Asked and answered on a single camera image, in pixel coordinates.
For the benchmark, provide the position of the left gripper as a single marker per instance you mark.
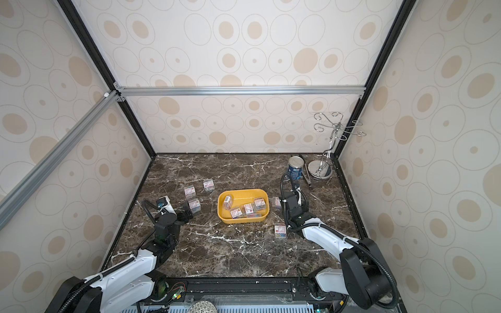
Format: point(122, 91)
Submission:
point(184, 218)

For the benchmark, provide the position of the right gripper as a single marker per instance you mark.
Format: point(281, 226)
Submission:
point(288, 198)

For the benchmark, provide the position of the yellow plastic storage tray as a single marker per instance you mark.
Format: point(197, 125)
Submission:
point(241, 197)

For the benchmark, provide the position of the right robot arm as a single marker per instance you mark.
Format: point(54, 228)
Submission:
point(344, 254)

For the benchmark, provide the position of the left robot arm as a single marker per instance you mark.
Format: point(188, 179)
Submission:
point(129, 266)

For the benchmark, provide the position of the black tool on table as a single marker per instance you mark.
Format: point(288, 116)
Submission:
point(305, 171)

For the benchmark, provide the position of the blue tin can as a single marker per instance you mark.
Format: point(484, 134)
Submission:
point(295, 167)

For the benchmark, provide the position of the chrome hook stand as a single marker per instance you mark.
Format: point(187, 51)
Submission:
point(321, 169)

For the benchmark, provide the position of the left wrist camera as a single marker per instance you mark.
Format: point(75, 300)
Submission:
point(164, 206)

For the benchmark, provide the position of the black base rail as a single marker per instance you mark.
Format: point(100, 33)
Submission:
point(171, 291)

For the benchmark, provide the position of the horizontal aluminium rail back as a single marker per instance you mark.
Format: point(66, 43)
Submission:
point(241, 91)

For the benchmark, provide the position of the aluminium rail left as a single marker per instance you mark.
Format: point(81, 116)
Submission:
point(34, 179)

